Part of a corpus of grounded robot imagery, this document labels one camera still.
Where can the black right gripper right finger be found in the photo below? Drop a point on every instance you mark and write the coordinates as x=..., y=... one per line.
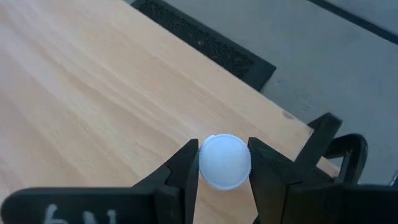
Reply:
x=311, y=205

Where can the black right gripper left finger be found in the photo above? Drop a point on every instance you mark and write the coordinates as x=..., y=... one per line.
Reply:
x=93, y=205

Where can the pink medicine bottle white cap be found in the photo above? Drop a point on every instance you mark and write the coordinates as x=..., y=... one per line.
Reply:
x=224, y=161

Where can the black clamp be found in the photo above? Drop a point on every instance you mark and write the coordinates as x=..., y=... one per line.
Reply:
x=320, y=133

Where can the black perforated metal plate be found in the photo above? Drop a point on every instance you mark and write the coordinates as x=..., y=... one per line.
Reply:
x=217, y=53

